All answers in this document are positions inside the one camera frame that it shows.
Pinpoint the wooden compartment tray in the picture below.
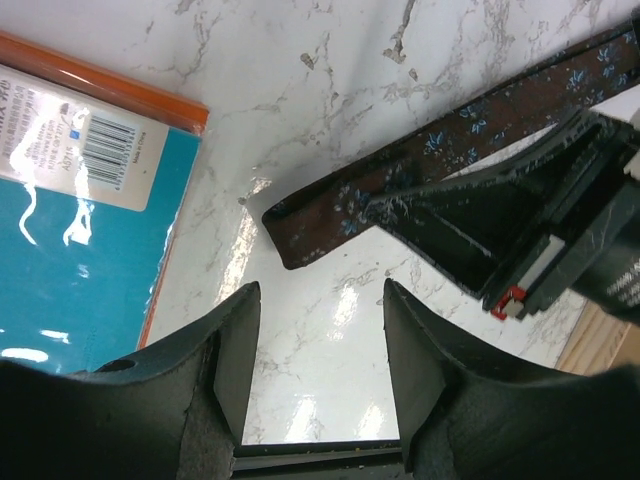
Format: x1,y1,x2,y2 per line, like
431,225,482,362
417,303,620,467
555,302,639,375

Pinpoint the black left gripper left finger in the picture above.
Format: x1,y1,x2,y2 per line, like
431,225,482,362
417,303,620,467
1,282,261,479

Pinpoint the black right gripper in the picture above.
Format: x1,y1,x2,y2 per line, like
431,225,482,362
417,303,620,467
367,7,640,321

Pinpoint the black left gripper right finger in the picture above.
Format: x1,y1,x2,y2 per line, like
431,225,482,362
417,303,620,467
383,280,639,479

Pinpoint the brown floral patterned tie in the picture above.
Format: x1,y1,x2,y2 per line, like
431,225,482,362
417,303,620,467
262,22,639,270

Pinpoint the orange folder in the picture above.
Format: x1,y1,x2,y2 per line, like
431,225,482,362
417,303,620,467
0,30,210,349

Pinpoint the teal folder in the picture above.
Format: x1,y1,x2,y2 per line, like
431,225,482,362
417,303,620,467
1,67,201,374

